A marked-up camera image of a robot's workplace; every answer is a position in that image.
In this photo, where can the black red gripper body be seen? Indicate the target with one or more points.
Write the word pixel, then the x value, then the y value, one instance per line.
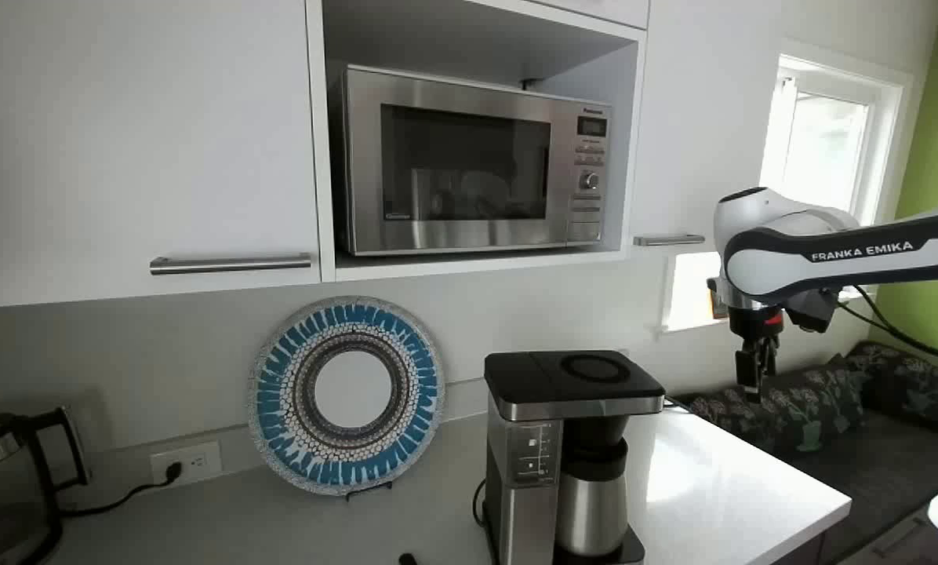
pixel 757 328

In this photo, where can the small white overhead cabinet door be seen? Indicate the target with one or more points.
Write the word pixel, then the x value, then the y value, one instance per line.
pixel 605 6

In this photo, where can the steel black coffeemaker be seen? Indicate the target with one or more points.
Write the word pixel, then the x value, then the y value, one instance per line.
pixel 519 459

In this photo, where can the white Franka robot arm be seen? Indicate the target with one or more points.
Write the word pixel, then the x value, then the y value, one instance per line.
pixel 844 252

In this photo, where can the dark patterned cushion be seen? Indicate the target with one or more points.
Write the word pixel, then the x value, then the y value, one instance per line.
pixel 911 386
pixel 791 403

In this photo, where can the large white cabinet door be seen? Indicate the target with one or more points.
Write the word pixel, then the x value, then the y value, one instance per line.
pixel 133 137

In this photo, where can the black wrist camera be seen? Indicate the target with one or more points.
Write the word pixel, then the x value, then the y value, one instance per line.
pixel 814 312

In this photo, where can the white wall outlet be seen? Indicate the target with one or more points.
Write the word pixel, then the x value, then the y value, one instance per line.
pixel 200 459

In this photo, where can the dark grey sofa seat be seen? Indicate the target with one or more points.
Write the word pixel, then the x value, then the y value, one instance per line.
pixel 887 471

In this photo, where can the steel thermal carafe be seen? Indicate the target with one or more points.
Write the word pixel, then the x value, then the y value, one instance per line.
pixel 590 502

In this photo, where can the black plate stand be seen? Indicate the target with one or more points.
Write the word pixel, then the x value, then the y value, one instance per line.
pixel 370 491

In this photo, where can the stainless steel microwave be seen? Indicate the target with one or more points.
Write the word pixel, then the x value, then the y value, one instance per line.
pixel 470 162

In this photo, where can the narrow white cabinet door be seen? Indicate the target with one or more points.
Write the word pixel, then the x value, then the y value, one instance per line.
pixel 692 115

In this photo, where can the white framed window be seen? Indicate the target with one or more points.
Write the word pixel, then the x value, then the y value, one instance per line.
pixel 825 145

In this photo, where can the blue white decorative plate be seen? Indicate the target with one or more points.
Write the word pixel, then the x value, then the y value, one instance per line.
pixel 282 396

